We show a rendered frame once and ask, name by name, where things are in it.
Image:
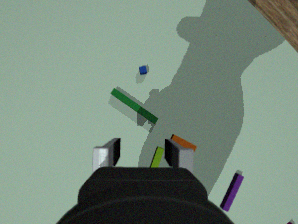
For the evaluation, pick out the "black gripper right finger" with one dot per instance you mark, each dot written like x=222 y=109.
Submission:
x=178 y=156

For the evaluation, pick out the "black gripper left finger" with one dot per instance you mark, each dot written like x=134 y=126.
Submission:
x=106 y=155

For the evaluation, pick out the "purple rod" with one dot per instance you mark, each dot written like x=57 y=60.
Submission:
x=231 y=192

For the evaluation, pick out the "lime green rod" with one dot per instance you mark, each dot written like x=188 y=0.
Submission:
x=157 y=157

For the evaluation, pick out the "small blue block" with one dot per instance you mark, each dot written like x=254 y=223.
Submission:
x=142 y=70

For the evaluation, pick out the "orange rod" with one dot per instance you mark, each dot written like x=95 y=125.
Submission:
x=183 y=142

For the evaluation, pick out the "dark green rod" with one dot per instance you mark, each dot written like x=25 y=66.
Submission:
x=134 y=106

